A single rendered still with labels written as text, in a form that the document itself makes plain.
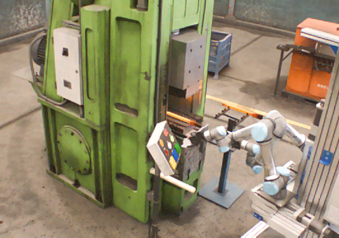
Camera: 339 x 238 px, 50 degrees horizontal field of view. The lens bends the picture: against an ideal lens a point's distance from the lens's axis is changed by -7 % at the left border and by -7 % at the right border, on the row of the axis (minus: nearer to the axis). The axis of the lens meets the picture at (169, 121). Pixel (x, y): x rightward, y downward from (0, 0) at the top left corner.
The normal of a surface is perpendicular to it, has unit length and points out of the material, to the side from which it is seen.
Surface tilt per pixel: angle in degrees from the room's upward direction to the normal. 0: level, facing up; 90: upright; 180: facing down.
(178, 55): 90
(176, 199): 90
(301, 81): 90
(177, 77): 90
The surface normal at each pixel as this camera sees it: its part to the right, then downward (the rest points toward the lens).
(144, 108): -0.59, 0.34
